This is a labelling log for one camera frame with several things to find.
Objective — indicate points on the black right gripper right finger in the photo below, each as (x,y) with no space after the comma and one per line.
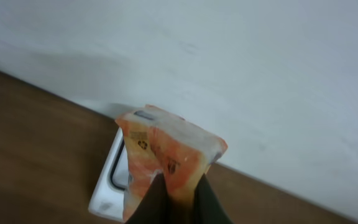
(207,208)

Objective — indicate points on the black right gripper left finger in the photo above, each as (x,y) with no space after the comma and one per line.
(152,209)

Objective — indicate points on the orange tissue pack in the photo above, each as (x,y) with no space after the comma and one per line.
(160,142)

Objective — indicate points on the white barcode scanner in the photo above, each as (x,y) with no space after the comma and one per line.
(107,200)

